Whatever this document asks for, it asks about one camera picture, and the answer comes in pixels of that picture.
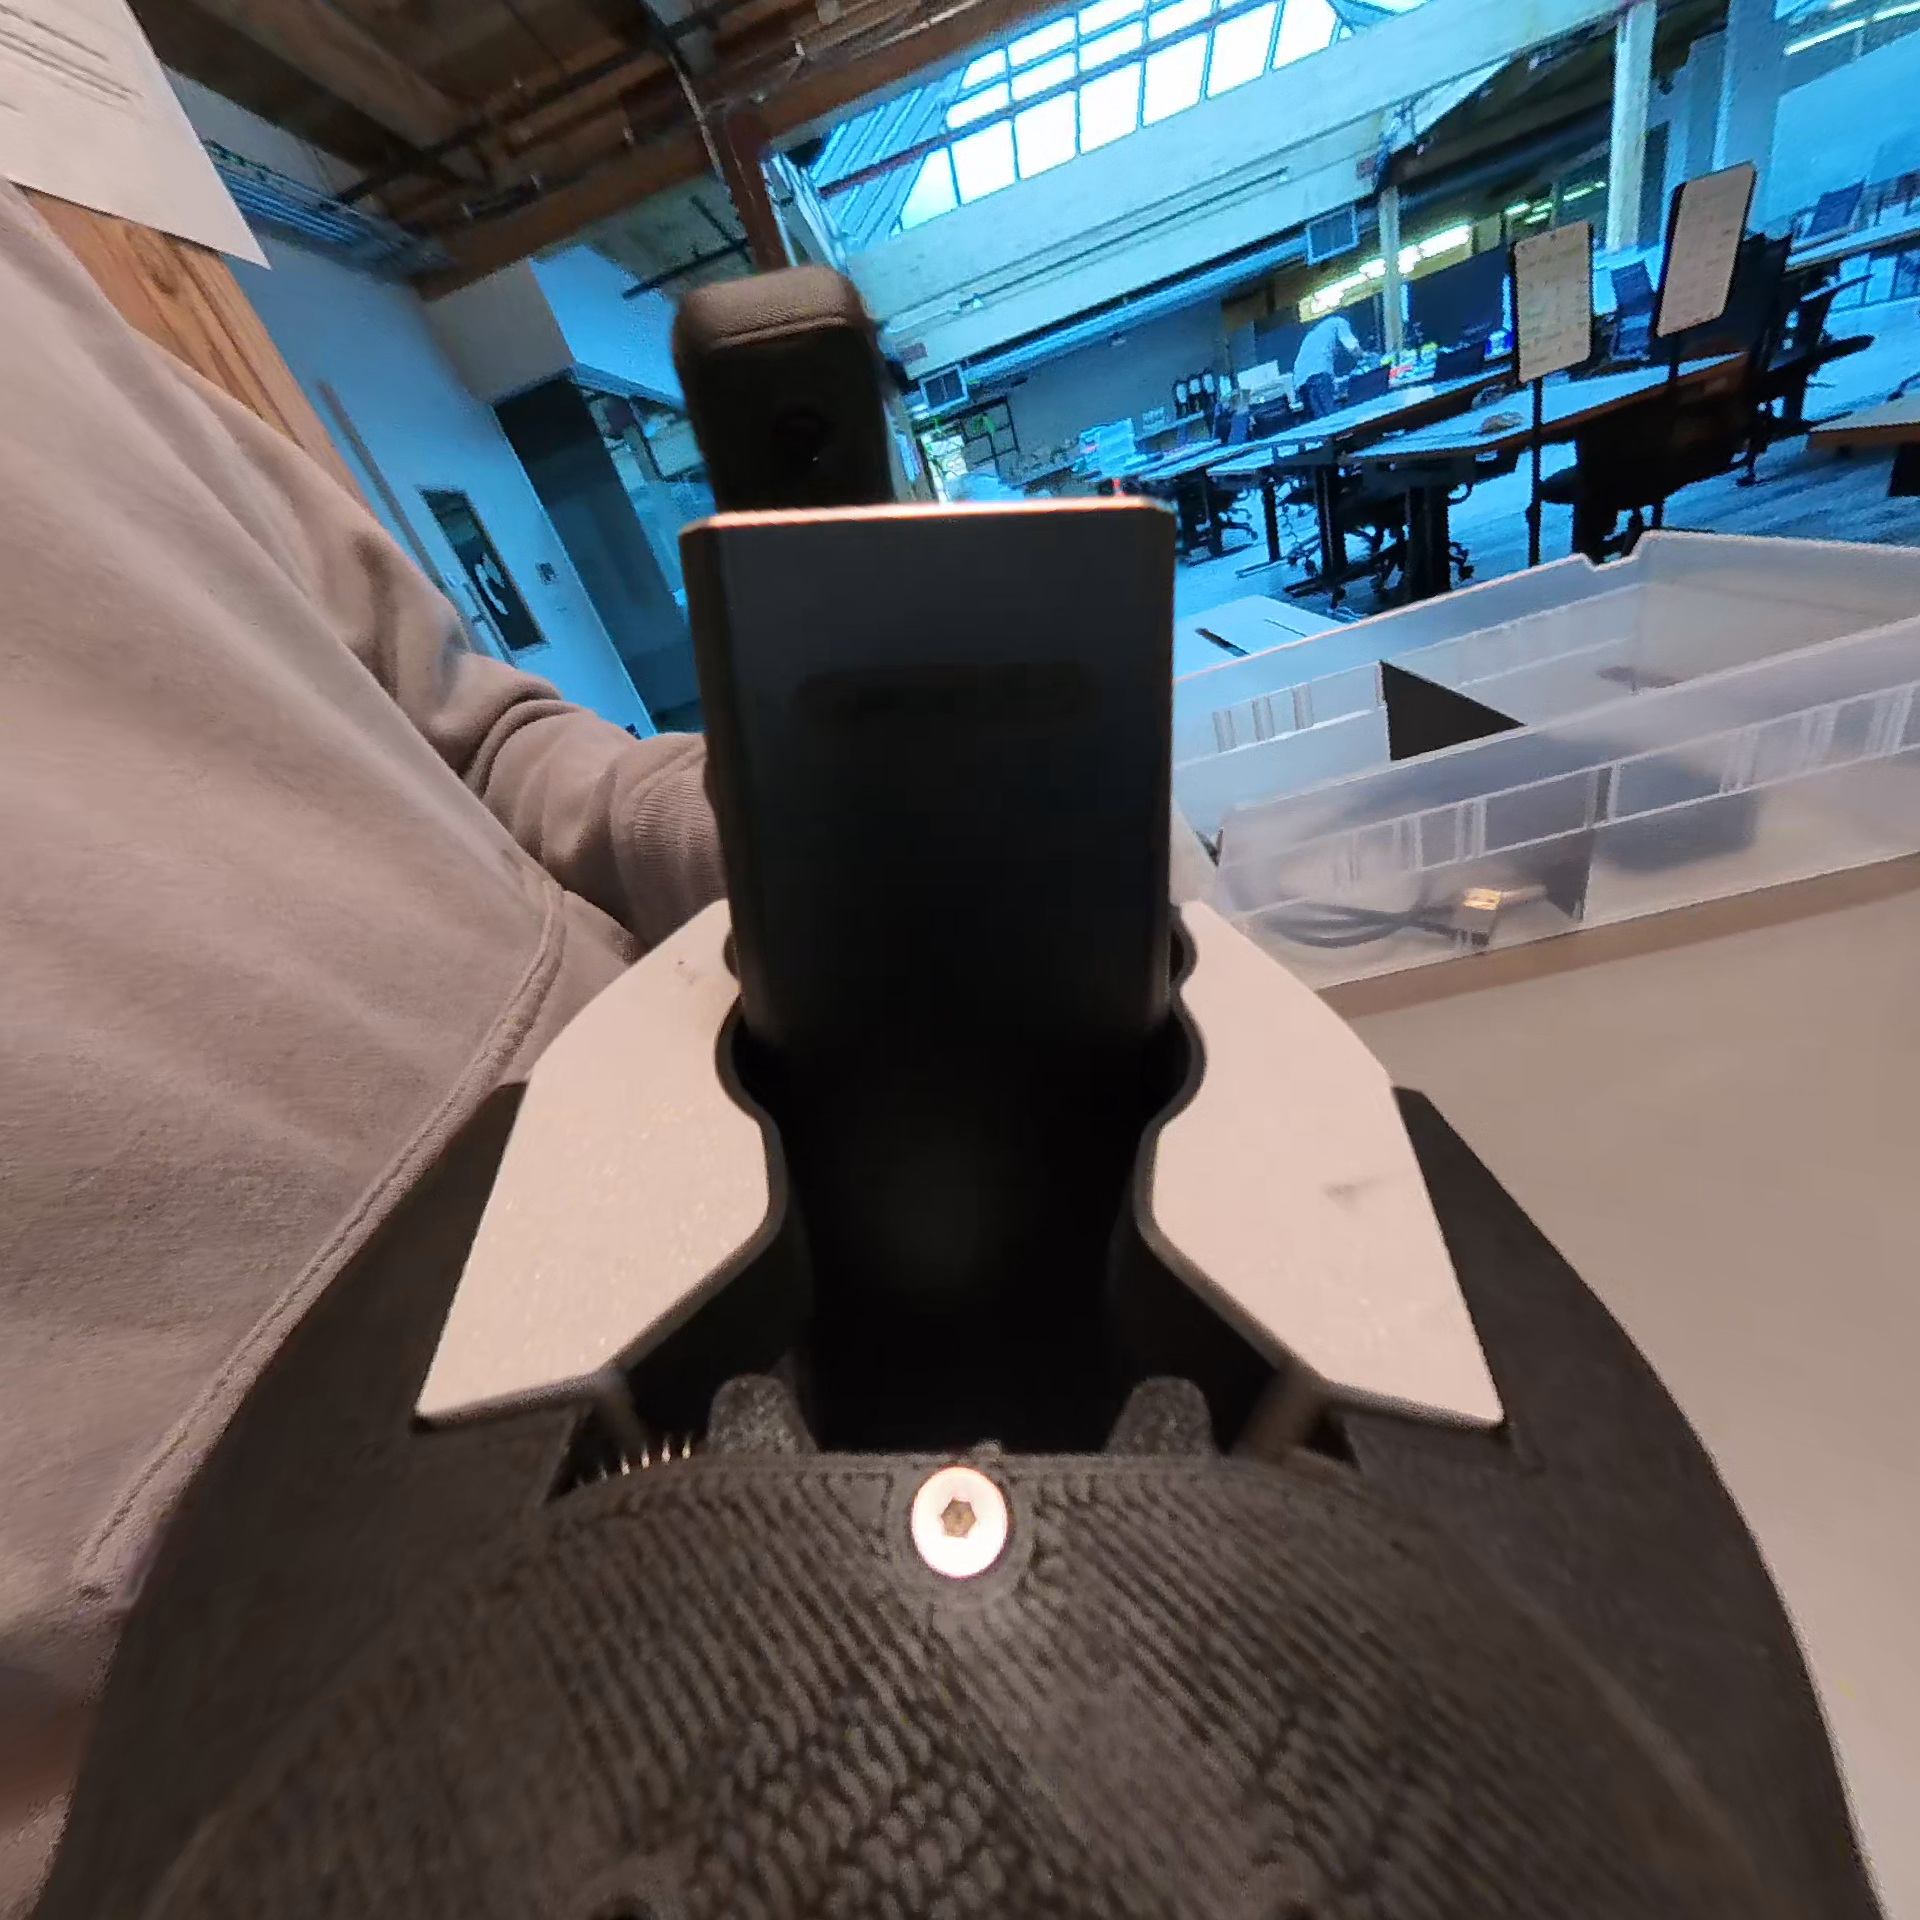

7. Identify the skylight window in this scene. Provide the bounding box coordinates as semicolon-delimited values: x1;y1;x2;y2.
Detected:
896;0;1356;230

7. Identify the black office chair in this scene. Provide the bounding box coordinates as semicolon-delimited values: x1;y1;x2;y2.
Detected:
1736;232;1881;487

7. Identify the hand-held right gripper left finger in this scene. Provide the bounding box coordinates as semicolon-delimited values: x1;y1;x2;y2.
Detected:
416;901;791;1422

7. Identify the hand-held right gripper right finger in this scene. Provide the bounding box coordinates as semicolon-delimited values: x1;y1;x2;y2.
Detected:
1135;901;1506;1428

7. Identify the board on stand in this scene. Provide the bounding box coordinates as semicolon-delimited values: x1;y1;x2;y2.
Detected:
1653;163;1760;499
1509;223;1598;571

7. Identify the white paper sheet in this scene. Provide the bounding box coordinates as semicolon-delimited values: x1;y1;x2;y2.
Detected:
0;0;275;271

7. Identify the black cable with orange plug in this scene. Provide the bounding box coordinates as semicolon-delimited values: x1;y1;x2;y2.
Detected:
1286;882;1550;958

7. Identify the clear plastic bin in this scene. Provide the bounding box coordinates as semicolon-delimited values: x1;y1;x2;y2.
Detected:
1171;528;1920;847
1206;614;1920;997

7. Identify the person's left forearm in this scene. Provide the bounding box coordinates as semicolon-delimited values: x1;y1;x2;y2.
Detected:
442;652;732;955

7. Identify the black bin divider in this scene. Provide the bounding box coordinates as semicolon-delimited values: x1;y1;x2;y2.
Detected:
1381;657;1528;764

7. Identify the dark wall sign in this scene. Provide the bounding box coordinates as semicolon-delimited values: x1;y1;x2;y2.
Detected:
420;487;546;659

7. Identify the wooden board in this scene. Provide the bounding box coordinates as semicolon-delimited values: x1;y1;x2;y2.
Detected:
26;183;366;500

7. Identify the long work table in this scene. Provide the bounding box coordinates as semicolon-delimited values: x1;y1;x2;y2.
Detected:
1133;366;1503;560
1346;357;1760;606

